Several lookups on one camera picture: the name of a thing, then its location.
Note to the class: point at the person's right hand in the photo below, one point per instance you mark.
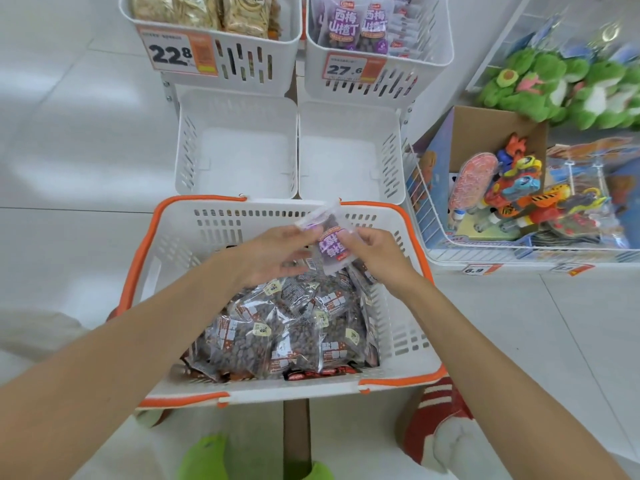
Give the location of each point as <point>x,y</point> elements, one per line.
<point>385,262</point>

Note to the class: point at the person's left hand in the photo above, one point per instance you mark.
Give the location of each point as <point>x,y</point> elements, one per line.
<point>265,257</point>

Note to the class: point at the person's left fingers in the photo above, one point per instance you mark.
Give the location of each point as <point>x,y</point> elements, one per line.
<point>302,239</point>

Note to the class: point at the person's right fingers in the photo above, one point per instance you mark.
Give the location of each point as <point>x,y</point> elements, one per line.
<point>357,242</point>

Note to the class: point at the purple snack packet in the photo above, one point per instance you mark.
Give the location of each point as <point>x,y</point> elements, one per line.
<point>332,249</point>

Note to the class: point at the person's left forearm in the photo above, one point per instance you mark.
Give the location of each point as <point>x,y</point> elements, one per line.
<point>115,374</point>

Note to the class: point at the person's right forearm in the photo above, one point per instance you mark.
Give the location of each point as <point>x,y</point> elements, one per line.
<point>500,394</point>

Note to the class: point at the white basket with orange rim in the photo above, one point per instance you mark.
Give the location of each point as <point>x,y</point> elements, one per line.
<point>402,314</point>

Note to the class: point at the empty white slotted bin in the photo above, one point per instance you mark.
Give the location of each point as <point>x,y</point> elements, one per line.
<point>240,149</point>
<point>347,154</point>

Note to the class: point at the pile of dark snack packets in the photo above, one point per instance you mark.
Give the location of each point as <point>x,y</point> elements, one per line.
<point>300,334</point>

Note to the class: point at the small price tag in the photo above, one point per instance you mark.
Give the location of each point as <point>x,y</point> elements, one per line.
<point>481,269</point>
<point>572,268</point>

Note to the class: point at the pink toy in clear pack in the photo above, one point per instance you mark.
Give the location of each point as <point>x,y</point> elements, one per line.
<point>472,182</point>

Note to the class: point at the red snack packet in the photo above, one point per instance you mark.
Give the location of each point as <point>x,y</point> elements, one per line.
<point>320,372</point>

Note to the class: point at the cardboard box with blue print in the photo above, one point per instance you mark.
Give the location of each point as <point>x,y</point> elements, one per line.
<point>480,129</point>

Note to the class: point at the white and orange price tag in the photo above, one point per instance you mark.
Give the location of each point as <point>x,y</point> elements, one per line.
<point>350,69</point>
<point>170,53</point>

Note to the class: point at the colourful robot toy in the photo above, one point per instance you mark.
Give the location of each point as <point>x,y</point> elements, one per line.
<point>520,177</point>

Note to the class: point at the orange toy vehicle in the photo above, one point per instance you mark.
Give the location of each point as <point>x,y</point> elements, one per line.
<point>537,202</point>

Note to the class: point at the white bin with tan packets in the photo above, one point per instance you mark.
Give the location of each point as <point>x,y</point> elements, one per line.
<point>250,59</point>

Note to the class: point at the white bin with purple packets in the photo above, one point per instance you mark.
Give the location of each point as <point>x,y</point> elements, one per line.
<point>420,64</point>

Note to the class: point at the green plush toy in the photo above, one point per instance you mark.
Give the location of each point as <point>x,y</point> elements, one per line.
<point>495,87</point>
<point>537,89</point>
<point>602,94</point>

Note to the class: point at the row of purple packets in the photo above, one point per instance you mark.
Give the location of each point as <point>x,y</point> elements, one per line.
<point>357,24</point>

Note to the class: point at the toy set in clear pack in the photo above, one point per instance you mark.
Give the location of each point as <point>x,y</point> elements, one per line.
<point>585,199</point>

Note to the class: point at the tan snack packet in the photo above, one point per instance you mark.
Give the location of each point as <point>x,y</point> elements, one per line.
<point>246,14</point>
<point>152,5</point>
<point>197,8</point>

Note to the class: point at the green shoe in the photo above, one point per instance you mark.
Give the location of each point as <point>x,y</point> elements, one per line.
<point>315,472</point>
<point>205,459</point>

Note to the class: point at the white metal rack post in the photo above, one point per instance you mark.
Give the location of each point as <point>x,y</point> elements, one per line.
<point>168,92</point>
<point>410,117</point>

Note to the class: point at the brown stand post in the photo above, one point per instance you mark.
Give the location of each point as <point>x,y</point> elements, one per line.
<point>296,429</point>

